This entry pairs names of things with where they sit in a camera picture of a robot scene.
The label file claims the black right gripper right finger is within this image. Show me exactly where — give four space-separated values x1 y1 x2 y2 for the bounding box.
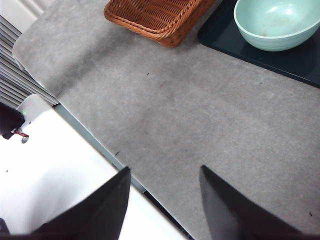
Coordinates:
199 164 320 240

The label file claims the teal ceramic bowl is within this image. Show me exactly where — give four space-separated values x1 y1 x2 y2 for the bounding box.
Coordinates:
233 0 320 53

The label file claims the brown wicker basket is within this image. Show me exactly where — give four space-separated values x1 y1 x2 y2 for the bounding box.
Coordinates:
103 0 217 48

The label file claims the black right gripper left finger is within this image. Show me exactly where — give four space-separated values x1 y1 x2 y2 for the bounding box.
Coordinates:
29 166 132 240

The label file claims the grey slatted panel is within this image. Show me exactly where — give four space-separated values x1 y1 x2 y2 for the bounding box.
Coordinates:
0 14 60 109

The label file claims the dark green rectangular tray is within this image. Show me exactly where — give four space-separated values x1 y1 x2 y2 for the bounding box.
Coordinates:
197 0 320 89

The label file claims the thin red wire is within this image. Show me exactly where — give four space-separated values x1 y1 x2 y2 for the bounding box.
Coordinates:
11 129 30 139

